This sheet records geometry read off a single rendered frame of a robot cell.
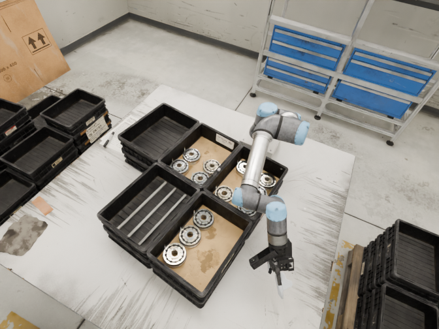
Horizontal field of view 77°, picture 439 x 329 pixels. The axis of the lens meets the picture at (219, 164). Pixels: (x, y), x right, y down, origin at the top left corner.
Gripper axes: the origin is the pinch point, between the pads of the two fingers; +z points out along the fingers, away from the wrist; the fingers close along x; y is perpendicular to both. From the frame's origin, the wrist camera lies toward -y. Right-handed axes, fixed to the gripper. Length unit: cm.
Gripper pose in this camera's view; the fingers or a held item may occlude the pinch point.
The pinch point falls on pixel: (274, 286)
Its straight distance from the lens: 123.4
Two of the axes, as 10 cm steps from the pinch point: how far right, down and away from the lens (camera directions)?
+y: 9.9, -1.2, 1.0
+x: -1.3, -2.5, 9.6
